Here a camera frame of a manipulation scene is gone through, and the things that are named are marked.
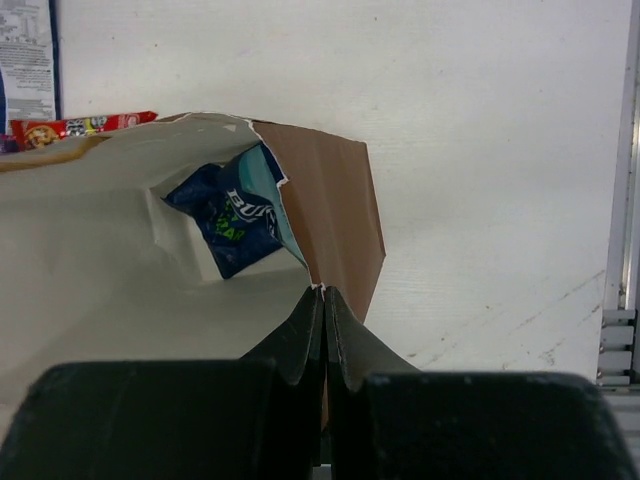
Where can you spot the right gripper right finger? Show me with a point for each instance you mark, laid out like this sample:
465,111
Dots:
389,420

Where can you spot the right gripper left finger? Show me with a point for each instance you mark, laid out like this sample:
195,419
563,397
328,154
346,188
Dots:
257,417

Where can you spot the Burts sea salt chips bag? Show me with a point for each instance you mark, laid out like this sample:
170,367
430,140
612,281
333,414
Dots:
240,220

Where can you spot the brown paper bag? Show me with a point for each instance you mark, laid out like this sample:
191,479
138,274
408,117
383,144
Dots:
95,265

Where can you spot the red snack sticks bag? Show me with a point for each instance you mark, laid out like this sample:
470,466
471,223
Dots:
36,134

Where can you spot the purple Fox's berries candy bag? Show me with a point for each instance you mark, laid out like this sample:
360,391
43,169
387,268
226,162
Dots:
8,144

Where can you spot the blue spicy chilli chips bag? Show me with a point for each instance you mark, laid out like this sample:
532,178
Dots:
30,78

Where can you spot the aluminium rail frame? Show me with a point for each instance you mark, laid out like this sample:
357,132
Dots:
618,360

